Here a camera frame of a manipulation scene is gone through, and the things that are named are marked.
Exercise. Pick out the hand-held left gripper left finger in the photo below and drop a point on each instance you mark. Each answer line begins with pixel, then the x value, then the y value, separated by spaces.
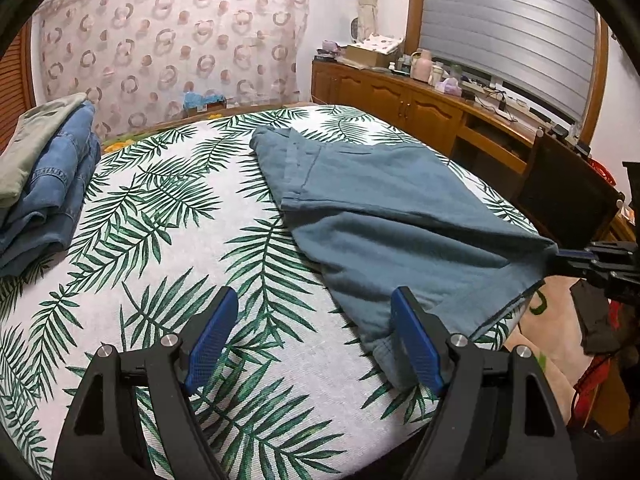
pixel 212 345

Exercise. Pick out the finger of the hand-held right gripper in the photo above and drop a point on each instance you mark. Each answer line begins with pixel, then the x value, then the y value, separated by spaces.
pixel 575 254
pixel 580 267

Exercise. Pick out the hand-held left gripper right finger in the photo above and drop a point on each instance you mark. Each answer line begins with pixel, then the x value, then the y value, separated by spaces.
pixel 417 345

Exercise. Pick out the blue-grey pants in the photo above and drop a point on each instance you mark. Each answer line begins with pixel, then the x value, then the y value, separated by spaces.
pixel 400 210

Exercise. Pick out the folded sage green pants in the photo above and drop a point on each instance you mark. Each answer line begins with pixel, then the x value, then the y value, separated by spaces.
pixel 25 150

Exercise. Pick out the dark wooden chair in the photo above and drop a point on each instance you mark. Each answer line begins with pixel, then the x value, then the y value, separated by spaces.
pixel 565 190

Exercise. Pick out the beige floor mat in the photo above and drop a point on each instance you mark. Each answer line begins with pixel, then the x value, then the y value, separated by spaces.
pixel 550 325

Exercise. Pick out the leaf-print bed sheet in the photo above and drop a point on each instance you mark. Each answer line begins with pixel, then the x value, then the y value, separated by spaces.
pixel 175 260

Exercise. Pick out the purple tissue pack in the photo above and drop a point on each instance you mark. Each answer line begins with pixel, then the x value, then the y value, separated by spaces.
pixel 452 86

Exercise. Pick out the folded blue denim jeans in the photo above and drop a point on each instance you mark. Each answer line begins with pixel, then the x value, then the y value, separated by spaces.
pixel 45 200

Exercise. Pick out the pink thermos bottle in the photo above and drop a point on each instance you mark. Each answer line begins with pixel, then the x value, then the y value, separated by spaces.
pixel 422 66

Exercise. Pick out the wooden cabinet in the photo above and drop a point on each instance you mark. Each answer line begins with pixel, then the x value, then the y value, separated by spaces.
pixel 390 95

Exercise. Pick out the grey window blinds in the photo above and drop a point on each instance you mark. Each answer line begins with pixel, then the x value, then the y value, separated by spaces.
pixel 505 20

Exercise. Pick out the blue crumpled bag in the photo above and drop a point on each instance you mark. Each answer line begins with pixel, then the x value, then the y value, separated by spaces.
pixel 202 99

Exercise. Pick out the cardboard box with dotted cloth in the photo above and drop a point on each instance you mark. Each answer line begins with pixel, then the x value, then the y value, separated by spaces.
pixel 372 50

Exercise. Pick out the sheer circle-pattern curtain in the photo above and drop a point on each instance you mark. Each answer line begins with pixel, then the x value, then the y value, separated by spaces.
pixel 165 35

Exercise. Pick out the small white fan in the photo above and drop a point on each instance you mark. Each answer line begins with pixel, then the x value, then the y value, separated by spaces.
pixel 356 30

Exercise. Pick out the wooden louvre door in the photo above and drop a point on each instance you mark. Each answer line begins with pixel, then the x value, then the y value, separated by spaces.
pixel 17 90

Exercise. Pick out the beige tied curtain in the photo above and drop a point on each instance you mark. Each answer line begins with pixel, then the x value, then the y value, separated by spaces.
pixel 365 0

